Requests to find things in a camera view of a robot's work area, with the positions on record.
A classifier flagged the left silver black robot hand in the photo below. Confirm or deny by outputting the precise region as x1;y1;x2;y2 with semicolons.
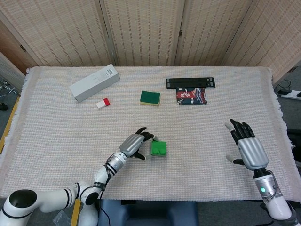
119;127;156;161

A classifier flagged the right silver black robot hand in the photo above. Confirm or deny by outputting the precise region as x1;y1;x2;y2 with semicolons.
224;119;270;170

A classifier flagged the green toy brick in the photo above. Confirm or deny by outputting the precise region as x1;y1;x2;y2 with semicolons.
150;140;168;157

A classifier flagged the red and white eraser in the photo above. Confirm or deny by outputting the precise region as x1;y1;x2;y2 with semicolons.
95;97;111;110

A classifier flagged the green yellow sponge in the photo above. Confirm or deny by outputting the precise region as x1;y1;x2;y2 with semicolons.
140;90;161;107

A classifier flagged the beige woven tablecloth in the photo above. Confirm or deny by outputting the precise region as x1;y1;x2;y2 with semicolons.
0;65;301;202

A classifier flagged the white power strip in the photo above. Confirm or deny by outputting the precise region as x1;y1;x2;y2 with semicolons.
281;90;301;101

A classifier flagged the long white cardboard box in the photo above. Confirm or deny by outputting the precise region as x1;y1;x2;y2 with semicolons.
68;64;120;103

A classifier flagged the dark patterned pouch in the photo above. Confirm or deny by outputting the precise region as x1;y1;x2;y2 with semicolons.
175;87;209;106

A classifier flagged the white robot torso column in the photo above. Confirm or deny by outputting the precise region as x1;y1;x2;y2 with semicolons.
79;204;99;226

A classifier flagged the long black plastic tray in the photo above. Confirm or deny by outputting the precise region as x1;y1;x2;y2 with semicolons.
166;77;217;89

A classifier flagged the clear plastic bag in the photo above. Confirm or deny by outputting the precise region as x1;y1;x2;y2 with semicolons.
52;210;71;225

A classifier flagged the woven folding screen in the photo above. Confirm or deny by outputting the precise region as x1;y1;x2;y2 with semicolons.
0;0;301;83

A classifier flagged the metal chair base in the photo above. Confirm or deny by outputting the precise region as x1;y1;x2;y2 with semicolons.
0;79;18;111

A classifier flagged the black cable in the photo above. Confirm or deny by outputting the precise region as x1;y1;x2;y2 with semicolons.
274;80;293;93

